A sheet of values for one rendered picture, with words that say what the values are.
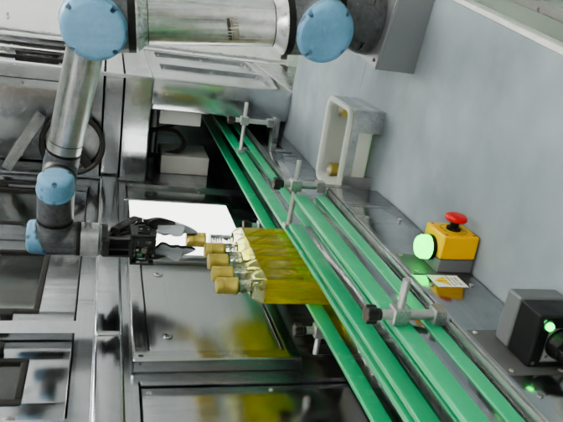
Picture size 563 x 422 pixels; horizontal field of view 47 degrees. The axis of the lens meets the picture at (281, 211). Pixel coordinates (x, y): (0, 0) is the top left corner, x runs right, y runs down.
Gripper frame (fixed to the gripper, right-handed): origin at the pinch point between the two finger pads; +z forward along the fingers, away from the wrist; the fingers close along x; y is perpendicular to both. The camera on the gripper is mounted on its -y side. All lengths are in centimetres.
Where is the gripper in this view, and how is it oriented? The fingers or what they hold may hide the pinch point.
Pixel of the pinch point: (190, 239)
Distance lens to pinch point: 151.1
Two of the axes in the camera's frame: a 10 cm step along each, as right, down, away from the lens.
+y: 2.4, 3.6, -9.0
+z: 9.6, 0.5, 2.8
